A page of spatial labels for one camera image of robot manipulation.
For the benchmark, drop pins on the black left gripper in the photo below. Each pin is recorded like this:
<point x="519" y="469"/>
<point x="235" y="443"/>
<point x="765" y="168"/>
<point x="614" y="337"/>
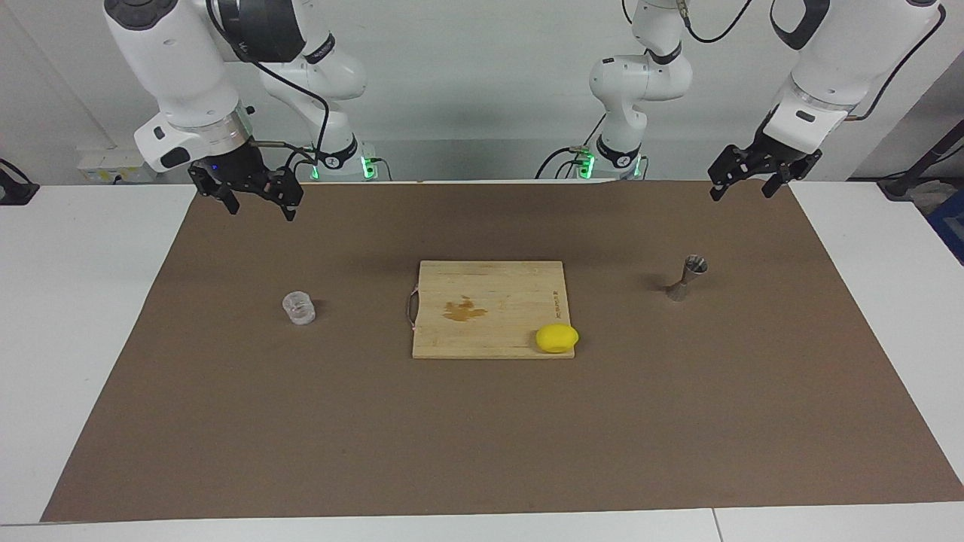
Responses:
<point x="768" y="159"/>

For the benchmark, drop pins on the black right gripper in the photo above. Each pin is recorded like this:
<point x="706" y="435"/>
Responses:
<point x="241" y="173"/>

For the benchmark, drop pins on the steel double jigger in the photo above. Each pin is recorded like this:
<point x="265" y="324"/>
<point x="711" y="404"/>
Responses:
<point x="687" y="280"/>

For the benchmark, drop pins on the small clear glass cup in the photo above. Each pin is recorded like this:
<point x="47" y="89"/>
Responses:
<point x="299" y="309"/>

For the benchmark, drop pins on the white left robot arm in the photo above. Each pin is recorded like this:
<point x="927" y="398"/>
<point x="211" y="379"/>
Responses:
<point x="836" y="60"/>

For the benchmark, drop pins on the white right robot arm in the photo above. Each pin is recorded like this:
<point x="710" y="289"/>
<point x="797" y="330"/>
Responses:
<point x="181" y="68"/>

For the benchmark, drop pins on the black stand leg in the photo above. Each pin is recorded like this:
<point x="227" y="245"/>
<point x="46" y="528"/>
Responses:
<point x="922" y="162"/>

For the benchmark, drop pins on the blue crate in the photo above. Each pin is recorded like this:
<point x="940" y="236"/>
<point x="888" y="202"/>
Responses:
<point x="950" y="222"/>

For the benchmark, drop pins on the yellow lemon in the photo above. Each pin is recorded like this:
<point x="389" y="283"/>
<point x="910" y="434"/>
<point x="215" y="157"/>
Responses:
<point x="557" y="339"/>

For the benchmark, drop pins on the wooden cutting board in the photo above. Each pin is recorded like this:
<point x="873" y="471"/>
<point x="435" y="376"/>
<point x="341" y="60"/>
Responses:
<point x="489" y="309"/>

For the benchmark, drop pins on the brown paper table mat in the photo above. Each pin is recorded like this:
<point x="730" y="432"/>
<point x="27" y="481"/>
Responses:
<point x="482" y="436"/>

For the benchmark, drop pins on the white wall power strip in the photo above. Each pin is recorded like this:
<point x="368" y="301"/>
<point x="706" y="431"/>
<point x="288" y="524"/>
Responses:
<point x="113" y="162"/>

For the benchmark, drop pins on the black clamp mount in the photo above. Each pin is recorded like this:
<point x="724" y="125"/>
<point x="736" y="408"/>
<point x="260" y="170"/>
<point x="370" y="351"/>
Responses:
<point x="15" y="190"/>

